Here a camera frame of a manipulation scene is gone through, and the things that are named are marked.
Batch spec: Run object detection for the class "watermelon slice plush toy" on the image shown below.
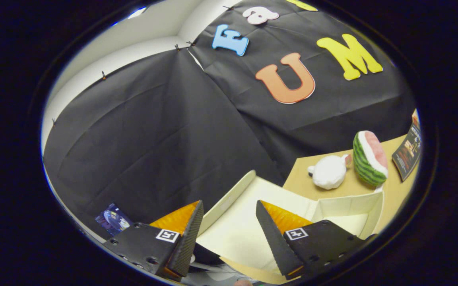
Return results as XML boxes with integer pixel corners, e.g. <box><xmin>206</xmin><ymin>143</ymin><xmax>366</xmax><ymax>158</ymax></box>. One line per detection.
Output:
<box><xmin>352</xmin><ymin>130</ymin><xmax>388</xmax><ymax>187</ymax></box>

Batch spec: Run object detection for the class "blue printed card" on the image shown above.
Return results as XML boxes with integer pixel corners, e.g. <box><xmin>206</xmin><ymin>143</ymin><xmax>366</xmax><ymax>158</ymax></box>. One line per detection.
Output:
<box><xmin>96</xmin><ymin>203</ymin><xmax>132</xmax><ymax>237</ymax></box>

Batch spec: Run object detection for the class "black backdrop cloth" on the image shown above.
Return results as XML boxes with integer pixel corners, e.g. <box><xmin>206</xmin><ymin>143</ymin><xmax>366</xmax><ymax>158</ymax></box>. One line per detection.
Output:
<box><xmin>42</xmin><ymin>0</ymin><xmax>416</xmax><ymax>243</ymax></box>

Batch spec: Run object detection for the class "white plush toy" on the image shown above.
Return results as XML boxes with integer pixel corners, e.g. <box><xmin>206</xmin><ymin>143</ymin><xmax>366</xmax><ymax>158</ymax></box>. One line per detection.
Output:
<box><xmin>307</xmin><ymin>154</ymin><xmax>352</xmax><ymax>190</ymax></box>

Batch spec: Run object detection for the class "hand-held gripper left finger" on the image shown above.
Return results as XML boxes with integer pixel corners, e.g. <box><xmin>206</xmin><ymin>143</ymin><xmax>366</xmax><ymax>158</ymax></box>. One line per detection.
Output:
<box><xmin>103</xmin><ymin>200</ymin><xmax>205</xmax><ymax>282</ymax></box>

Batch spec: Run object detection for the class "cream fabric storage box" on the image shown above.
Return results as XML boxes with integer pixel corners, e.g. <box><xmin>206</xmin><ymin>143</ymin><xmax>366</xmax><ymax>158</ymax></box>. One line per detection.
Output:
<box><xmin>191</xmin><ymin>170</ymin><xmax>384</xmax><ymax>285</ymax></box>

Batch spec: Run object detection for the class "dark cover book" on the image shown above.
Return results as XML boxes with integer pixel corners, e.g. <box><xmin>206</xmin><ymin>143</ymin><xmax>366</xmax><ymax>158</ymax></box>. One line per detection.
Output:
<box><xmin>391</xmin><ymin>121</ymin><xmax>422</xmax><ymax>182</ymax></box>

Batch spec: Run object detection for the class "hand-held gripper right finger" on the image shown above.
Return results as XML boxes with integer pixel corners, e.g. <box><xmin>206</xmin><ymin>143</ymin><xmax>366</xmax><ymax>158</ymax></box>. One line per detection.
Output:
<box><xmin>256</xmin><ymin>200</ymin><xmax>376</xmax><ymax>280</ymax></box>

